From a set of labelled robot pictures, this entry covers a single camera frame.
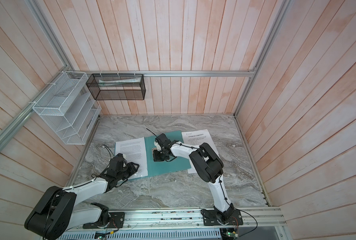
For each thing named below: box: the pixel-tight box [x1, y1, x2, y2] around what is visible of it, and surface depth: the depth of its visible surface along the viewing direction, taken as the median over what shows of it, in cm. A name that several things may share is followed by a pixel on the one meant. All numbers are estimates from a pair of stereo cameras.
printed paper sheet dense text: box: [115, 137, 149, 179], surface depth 103 cm
